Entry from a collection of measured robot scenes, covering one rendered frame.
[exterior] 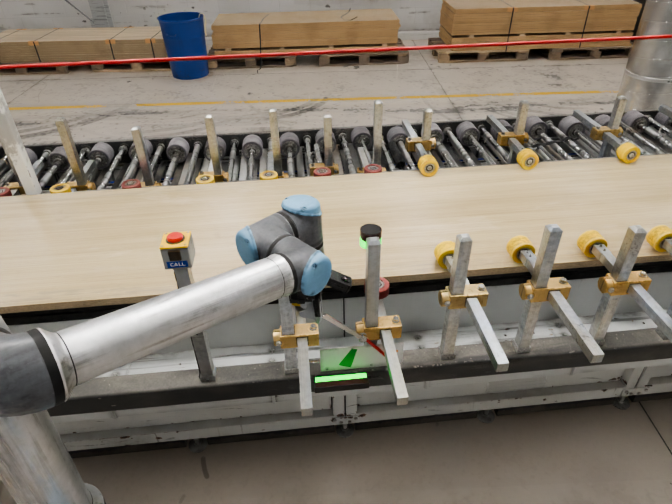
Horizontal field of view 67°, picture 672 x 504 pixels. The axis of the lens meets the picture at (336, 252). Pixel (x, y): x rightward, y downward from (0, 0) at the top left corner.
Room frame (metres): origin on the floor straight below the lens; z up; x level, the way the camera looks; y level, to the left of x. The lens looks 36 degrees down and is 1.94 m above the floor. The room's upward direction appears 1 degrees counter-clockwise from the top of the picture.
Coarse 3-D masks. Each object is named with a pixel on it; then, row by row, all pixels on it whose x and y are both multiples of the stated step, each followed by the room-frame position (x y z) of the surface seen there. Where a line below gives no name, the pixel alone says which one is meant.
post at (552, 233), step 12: (552, 228) 1.15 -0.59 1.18; (552, 240) 1.14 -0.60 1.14; (540, 252) 1.16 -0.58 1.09; (552, 252) 1.14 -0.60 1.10; (540, 264) 1.15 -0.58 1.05; (552, 264) 1.14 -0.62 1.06; (540, 276) 1.14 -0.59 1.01; (528, 300) 1.16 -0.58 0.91; (528, 312) 1.14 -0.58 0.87; (528, 324) 1.14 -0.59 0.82; (516, 336) 1.17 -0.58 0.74; (528, 336) 1.14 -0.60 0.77
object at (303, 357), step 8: (296, 312) 1.18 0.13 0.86; (296, 320) 1.14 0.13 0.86; (304, 320) 1.14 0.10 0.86; (304, 344) 1.04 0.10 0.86; (304, 352) 1.01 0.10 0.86; (304, 360) 0.98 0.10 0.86; (304, 368) 0.95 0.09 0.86; (304, 376) 0.92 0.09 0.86; (304, 384) 0.90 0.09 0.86; (304, 392) 0.87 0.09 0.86; (304, 400) 0.84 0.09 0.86; (304, 408) 0.82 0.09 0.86; (312, 408) 0.82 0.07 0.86
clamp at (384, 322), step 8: (384, 320) 1.12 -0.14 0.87; (360, 328) 1.10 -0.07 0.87; (368, 328) 1.09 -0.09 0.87; (376, 328) 1.09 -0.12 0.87; (384, 328) 1.09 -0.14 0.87; (392, 328) 1.09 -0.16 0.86; (400, 328) 1.10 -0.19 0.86; (368, 336) 1.09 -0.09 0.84; (376, 336) 1.09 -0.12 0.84; (392, 336) 1.09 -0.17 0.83; (400, 336) 1.10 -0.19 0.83
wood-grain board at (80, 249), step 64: (128, 192) 1.91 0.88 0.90; (192, 192) 1.90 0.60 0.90; (256, 192) 1.88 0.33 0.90; (320, 192) 1.87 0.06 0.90; (384, 192) 1.86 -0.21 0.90; (448, 192) 1.85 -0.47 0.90; (512, 192) 1.83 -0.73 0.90; (576, 192) 1.82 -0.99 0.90; (640, 192) 1.81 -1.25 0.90; (0, 256) 1.46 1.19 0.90; (64, 256) 1.45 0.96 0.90; (128, 256) 1.44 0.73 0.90; (384, 256) 1.41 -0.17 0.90; (576, 256) 1.38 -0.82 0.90; (640, 256) 1.38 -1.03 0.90
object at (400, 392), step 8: (384, 312) 1.17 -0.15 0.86; (384, 336) 1.07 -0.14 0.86; (384, 344) 1.03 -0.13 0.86; (392, 344) 1.03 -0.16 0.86; (384, 352) 1.02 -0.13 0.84; (392, 352) 1.00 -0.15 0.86; (392, 360) 0.97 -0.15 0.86; (392, 368) 0.94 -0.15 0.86; (400, 368) 0.94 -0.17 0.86; (392, 376) 0.91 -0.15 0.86; (400, 376) 0.91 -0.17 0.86; (392, 384) 0.90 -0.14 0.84; (400, 384) 0.89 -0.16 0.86; (400, 392) 0.86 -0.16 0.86; (400, 400) 0.84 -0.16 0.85
